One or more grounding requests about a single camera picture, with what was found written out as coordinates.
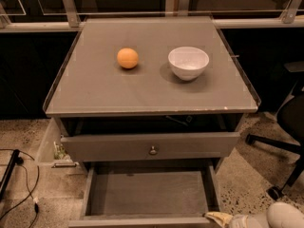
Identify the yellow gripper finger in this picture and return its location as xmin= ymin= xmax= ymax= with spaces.
xmin=204 ymin=212 xmax=233 ymax=228

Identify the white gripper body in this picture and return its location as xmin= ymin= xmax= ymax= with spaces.
xmin=229 ymin=214 xmax=268 ymax=228

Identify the grey drawer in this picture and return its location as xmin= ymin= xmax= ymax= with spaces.
xmin=61 ymin=132 xmax=240 ymax=162
xmin=68 ymin=160 xmax=220 ymax=228

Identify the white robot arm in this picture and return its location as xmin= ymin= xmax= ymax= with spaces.
xmin=204 ymin=202 xmax=304 ymax=228

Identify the grey drawer cabinet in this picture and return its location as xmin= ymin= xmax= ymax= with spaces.
xmin=42 ymin=15 xmax=262 ymax=228

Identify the grey top drawer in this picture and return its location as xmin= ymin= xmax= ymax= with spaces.
xmin=61 ymin=132 xmax=240 ymax=162

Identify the black office chair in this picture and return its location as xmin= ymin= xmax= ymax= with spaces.
xmin=245 ymin=61 xmax=304 ymax=200

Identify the white bowl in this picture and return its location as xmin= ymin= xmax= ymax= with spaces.
xmin=168 ymin=47 xmax=210 ymax=81

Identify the clear plastic bin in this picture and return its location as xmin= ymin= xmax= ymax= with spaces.
xmin=35 ymin=119 xmax=78 ymax=168

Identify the orange ball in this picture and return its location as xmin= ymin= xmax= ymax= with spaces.
xmin=117 ymin=47 xmax=139 ymax=69

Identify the black floor stand bar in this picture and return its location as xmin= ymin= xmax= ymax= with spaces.
xmin=0 ymin=149 xmax=20 ymax=201

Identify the black floor cable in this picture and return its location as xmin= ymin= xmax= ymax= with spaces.
xmin=0 ymin=148 xmax=41 ymax=228

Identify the metal window bracket right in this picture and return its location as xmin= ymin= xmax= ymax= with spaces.
xmin=280 ymin=0 xmax=302 ymax=24

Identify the metal window bracket left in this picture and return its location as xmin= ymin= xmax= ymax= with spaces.
xmin=62 ymin=0 xmax=81 ymax=28

